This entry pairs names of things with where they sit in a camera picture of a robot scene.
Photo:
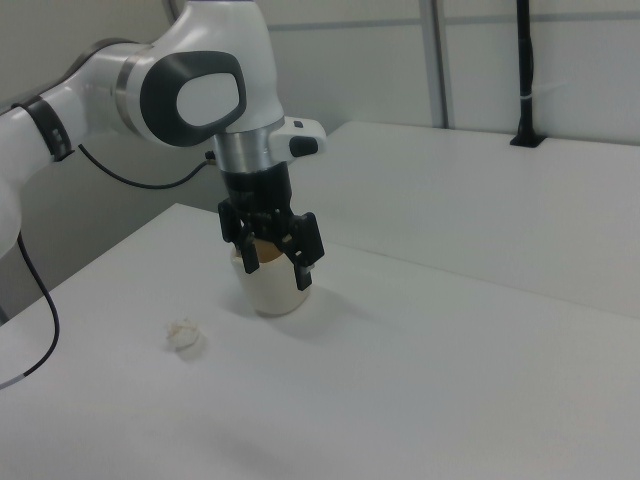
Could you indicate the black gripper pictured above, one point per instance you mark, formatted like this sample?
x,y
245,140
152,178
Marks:
x,y
257,187

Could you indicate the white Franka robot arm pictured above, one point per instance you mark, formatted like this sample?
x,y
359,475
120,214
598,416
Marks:
x,y
210,45

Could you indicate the grey partition post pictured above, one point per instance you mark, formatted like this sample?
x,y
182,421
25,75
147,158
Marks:
x,y
442,65

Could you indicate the black camera pole with base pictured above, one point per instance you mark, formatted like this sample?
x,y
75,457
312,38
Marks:
x,y
524,75

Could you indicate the small white lidded bin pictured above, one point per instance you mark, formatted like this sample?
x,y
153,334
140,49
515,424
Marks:
x,y
275,290

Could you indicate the crumpled white paper trash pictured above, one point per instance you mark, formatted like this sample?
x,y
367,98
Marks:
x,y
182,336

